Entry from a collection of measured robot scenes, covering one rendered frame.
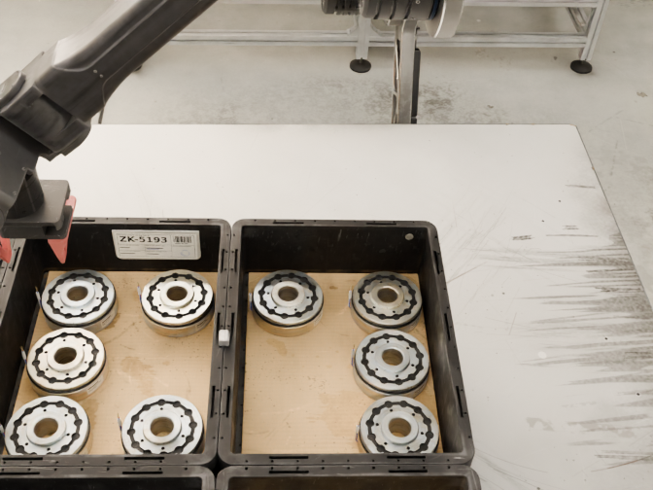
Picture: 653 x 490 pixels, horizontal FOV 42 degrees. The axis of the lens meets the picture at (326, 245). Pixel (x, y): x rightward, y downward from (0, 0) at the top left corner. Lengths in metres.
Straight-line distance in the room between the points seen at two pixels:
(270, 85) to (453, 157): 1.44
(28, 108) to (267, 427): 0.53
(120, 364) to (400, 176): 0.72
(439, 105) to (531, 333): 1.71
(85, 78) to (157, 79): 2.32
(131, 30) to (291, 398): 0.58
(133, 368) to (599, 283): 0.82
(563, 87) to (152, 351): 2.32
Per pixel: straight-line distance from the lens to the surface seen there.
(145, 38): 0.79
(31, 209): 0.97
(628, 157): 3.04
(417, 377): 1.17
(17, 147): 0.89
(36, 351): 1.23
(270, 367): 1.21
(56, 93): 0.84
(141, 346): 1.24
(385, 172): 1.69
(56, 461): 1.04
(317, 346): 1.23
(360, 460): 1.02
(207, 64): 3.20
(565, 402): 1.40
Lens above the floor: 1.81
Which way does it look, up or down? 46 degrees down
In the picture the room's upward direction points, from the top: 4 degrees clockwise
